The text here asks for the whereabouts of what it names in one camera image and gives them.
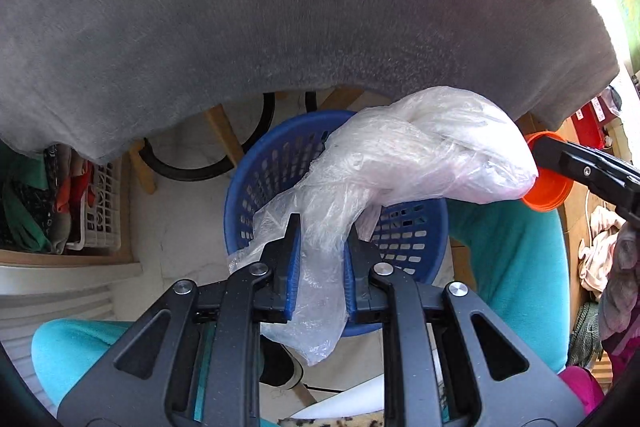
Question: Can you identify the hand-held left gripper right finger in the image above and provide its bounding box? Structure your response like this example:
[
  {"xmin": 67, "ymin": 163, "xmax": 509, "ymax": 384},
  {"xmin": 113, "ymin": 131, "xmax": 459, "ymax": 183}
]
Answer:
[{"xmin": 344, "ymin": 224, "xmax": 586, "ymax": 427}]

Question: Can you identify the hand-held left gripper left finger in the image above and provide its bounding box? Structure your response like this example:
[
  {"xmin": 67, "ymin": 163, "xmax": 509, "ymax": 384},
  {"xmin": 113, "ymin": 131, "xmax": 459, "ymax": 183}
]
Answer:
[{"xmin": 56, "ymin": 213, "xmax": 303, "ymax": 427}]

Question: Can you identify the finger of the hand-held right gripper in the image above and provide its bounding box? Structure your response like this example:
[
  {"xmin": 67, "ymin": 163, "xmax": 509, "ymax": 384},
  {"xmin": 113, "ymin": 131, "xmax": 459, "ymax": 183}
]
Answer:
[
  {"xmin": 531, "ymin": 134, "xmax": 640, "ymax": 188},
  {"xmin": 572, "ymin": 174, "xmax": 640, "ymax": 225}
]

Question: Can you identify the orange plastic cup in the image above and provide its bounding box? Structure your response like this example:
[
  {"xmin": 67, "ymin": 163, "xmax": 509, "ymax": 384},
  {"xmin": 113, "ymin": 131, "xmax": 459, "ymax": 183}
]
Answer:
[{"xmin": 521, "ymin": 132, "xmax": 574, "ymax": 212}]

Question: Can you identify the blue plastic basket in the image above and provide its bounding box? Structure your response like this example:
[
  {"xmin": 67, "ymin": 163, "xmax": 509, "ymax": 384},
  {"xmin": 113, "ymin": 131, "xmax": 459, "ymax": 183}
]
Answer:
[{"xmin": 223, "ymin": 109, "xmax": 450, "ymax": 339}]

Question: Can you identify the clear plastic bag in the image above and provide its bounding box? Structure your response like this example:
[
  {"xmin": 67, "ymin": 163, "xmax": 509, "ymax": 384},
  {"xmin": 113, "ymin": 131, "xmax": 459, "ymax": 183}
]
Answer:
[{"xmin": 226, "ymin": 85, "xmax": 540, "ymax": 367}]

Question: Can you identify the red carton with white label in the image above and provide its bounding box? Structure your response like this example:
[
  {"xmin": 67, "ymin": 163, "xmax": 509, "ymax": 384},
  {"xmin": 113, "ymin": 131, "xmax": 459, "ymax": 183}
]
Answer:
[{"xmin": 570, "ymin": 99, "xmax": 619, "ymax": 148}]

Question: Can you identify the cream pink cloth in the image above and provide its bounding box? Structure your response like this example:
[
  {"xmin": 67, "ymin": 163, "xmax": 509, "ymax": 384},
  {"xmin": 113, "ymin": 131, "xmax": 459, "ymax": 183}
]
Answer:
[{"xmin": 577, "ymin": 206, "xmax": 627, "ymax": 294}]

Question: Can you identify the grey pink garment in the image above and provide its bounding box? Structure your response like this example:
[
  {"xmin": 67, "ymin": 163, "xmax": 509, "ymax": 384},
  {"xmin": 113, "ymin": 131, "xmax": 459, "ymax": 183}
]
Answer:
[{"xmin": 597, "ymin": 217, "xmax": 640, "ymax": 344}]

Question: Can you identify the white sheet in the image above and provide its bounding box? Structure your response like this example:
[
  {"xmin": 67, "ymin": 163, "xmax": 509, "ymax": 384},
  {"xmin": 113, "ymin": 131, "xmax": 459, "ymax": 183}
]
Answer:
[{"xmin": 287, "ymin": 377, "xmax": 392, "ymax": 423}]

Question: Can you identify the person's right teal trouser leg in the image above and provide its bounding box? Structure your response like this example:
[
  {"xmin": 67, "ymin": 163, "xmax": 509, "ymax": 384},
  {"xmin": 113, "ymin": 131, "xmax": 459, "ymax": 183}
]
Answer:
[{"xmin": 446, "ymin": 197, "xmax": 571, "ymax": 373}]

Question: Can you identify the person's teal trouser leg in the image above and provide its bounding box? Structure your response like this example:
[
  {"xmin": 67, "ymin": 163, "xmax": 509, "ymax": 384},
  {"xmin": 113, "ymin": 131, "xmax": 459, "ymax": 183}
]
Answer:
[
  {"xmin": 31, "ymin": 317, "xmax": 266, "ymax": 427},
  {"xmin": 446, "ymin": 197, "xmax": 571, "ymax": 373}
]

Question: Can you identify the dark green knitted cloth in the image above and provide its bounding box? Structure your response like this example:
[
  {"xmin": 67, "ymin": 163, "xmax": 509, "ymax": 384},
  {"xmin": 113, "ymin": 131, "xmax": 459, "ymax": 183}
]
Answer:
[{"xmin": 567, "ymin": 302, "xmax": 604, "ymax": 368}]

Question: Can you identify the magenta cloth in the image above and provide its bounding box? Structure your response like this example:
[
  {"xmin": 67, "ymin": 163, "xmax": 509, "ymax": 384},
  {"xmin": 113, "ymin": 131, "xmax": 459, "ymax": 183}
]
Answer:
[{"xmin": 559, "ymin": 364, "xmax": 609, "ymax": 416}]

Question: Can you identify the white plastic crate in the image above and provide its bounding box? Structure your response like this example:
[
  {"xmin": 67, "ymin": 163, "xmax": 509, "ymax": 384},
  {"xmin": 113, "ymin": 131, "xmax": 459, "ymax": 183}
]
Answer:
[{"xmin": 64, "ymin": 154, "xmax": 124, "ymax": 253}]

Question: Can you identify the person's left teal trouser leg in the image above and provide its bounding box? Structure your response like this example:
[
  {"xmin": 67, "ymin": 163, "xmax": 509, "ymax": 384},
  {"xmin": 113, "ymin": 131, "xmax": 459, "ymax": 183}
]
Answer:
[{"xmin": 31, "ymin": 317, "xmax": 266, "ymax": 427}]

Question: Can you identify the orange red cloth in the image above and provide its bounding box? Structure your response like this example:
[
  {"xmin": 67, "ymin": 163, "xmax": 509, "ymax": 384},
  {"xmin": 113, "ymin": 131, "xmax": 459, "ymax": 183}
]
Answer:
[{"xmin": 54, "ymin": 158, "xmax": 95, "ymax": 217}]

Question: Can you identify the grey blanket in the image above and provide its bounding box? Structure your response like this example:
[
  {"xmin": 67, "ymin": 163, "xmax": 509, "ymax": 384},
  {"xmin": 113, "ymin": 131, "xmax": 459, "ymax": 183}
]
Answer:
[{"xmin": 0, "ymin": 0, "xmax": 621, "ymax": 168}]

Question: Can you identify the wooden stool frame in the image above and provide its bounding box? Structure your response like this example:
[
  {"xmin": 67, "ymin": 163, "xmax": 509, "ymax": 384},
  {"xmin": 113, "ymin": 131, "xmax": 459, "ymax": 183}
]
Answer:
[{"xmin": 129, "ymin": 87, "xmax": 366, "ymax": 195}]

